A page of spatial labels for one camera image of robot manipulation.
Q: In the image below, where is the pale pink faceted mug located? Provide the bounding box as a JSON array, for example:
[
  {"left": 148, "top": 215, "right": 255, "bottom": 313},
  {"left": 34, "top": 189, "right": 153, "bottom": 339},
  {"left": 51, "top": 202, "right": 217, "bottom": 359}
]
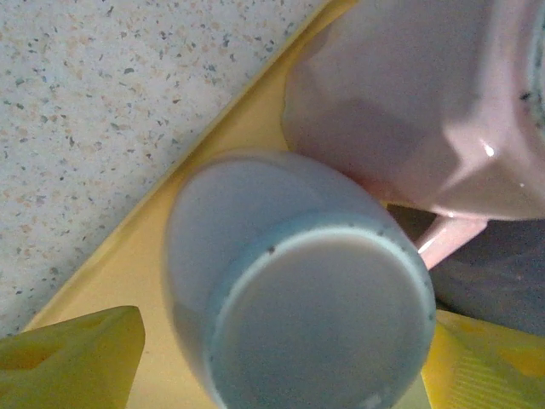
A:
[{"left": 278, "top": 0, "right": 545, "bottom": 272}]

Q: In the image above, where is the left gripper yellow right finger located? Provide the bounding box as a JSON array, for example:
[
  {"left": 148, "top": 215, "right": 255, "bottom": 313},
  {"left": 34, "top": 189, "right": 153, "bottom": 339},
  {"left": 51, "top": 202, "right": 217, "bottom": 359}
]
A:
[{"left": 421, "top": 308, "right": 545, "bottom": 409}]

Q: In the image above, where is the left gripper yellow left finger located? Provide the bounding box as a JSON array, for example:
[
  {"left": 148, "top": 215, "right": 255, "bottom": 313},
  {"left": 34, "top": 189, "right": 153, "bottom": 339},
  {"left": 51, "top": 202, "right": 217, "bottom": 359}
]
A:
[{"left": 0, "top": 304, "right": 146, "bottom": 409}]

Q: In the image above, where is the yellow plastic tray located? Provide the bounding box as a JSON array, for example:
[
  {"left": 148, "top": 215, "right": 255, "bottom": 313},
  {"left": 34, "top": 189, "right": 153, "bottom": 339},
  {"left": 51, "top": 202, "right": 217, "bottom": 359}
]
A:
[{"left": 20, "top": 0, "right": 431, "bottom": 409}]

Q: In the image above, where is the blue mug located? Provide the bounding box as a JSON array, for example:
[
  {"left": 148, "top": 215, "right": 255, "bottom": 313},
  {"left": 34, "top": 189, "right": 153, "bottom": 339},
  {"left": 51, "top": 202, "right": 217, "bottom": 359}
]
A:
[{"left": 161, "top": 147, "right": 438, "bottom": 409}]

